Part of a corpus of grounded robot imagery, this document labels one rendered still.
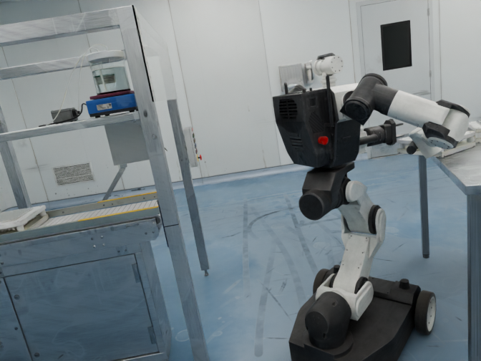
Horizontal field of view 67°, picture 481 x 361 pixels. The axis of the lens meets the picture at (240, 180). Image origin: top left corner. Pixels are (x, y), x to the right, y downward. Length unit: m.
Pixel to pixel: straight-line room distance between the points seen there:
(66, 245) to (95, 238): 0.13
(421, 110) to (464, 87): 4.81
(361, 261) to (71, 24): 1.54
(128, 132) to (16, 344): 1.12
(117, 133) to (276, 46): 3.80
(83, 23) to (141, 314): 1.27
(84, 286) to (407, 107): 1.52
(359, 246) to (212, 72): 3.87
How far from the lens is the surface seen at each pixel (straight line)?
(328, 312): 1.59
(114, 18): 1.50
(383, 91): 1.31
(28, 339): 2.09
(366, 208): 1.78
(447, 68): 5.96
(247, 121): 5.25
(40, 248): 1.78
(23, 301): 1.99
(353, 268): 1.81
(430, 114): 1.29
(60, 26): 1.55
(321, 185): 1.44
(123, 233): 1.65
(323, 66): 1.50
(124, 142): 1.76
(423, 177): 2.52
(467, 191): 1.47
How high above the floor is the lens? 1.25
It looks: 14 degrees down
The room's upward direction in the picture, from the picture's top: 9 degrees counter-clockwise
